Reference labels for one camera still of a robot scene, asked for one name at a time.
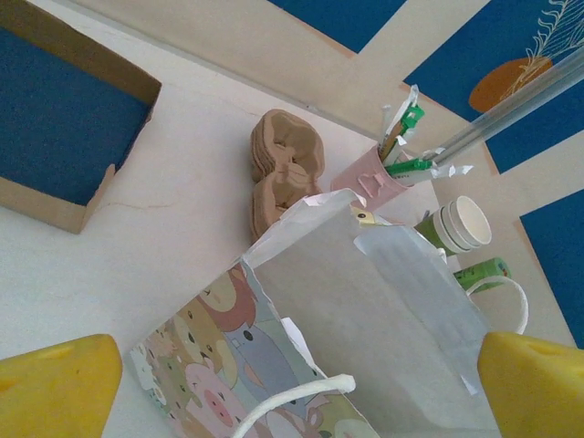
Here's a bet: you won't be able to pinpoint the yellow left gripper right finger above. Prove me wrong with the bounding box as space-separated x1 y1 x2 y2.
475 330 584 438

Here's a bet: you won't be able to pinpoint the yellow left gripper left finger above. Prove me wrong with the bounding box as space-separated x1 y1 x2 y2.
0 333 125 438

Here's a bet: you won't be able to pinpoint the white paper gift bag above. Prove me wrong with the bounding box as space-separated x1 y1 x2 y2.
129 190 531 438

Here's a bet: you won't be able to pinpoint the green cylindrical tube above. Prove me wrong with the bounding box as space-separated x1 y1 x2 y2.
451 256 513 294

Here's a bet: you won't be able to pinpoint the stack of green paper cups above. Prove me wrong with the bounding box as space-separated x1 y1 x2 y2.
413 194 495 257

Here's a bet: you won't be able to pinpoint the white wrapped straw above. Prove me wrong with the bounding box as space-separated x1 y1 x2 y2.
428 161 476 183
380 83 422 152

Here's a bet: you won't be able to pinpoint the green wrapped straw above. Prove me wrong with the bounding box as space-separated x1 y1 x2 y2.
387 156 440 180
385 104 426 162

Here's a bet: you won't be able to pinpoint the pink straw holder cup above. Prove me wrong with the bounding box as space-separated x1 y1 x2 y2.
329 142 417 214

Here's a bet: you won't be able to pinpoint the stack of blue napkins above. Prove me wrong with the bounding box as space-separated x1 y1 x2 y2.
0 26 152 207

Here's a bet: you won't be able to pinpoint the clear plastic straws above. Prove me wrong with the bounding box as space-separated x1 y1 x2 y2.
421 44 584 166

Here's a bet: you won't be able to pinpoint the brown cardboard tray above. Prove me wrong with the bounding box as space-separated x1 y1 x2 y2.
0 0 163 235

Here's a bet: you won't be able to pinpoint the stack of pulp cup carriers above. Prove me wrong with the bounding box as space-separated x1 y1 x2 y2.
247 108 327 244

